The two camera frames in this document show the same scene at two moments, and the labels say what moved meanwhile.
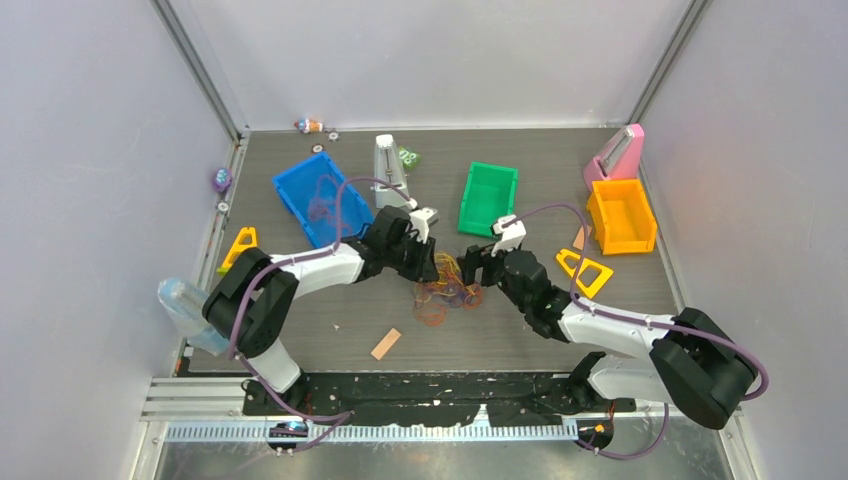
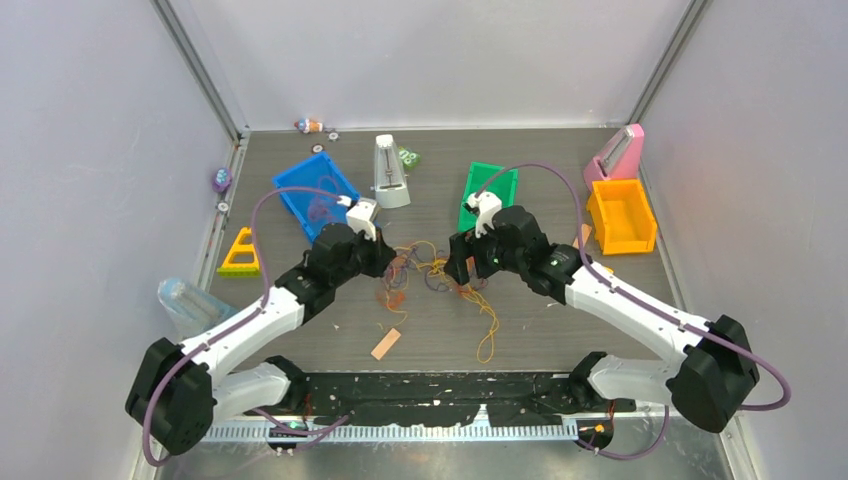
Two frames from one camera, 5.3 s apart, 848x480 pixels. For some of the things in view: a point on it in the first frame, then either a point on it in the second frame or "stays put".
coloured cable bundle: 434,297 to 407,263
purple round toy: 223,179 stays put
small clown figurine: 308,125 stays put
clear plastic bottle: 184,304 stays put
